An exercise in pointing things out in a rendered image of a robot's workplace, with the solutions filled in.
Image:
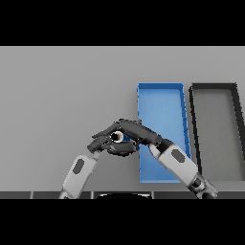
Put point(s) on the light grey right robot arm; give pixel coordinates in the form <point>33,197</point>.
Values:
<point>178,162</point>

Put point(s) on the dark grey bin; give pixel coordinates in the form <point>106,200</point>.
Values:
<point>217,134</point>

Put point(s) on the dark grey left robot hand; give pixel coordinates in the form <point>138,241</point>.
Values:
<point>96,145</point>

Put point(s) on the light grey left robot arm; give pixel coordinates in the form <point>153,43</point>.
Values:
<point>78,175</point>

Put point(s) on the blue bin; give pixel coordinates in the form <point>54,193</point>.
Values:
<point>161,108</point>

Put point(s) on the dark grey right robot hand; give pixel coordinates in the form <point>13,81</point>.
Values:
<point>143,133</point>

